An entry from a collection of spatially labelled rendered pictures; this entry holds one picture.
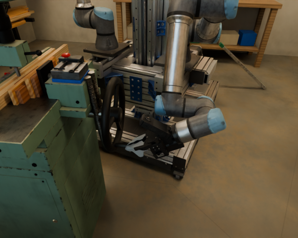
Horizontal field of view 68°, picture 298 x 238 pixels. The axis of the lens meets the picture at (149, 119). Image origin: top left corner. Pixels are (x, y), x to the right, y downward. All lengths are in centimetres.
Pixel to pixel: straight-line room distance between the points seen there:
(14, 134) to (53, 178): 23
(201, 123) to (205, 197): 97
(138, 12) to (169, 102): 80
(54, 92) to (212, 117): 53
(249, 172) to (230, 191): 25
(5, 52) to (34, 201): 56
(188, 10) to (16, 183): 87
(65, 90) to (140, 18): 82
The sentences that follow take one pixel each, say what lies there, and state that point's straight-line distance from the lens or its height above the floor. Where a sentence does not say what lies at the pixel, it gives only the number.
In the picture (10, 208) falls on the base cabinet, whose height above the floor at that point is 46.
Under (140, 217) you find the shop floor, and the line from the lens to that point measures 150.
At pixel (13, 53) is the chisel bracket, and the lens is 86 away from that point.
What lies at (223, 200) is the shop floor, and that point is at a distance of 165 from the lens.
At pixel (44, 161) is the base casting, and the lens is 81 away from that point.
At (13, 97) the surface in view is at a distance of 84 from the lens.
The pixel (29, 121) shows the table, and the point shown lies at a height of 90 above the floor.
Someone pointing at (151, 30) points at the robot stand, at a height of 94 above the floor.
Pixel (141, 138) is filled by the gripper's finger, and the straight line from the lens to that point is 81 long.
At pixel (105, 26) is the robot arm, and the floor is 96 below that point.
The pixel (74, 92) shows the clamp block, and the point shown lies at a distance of 79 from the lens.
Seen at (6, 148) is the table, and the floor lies 88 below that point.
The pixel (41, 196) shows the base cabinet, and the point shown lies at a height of 57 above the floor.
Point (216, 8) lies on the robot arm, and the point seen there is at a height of 116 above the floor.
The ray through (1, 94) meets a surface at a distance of 86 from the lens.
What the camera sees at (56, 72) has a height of 100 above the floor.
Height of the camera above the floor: 130
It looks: 36 degrees down
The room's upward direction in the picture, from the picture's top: 1 degrees clockwise
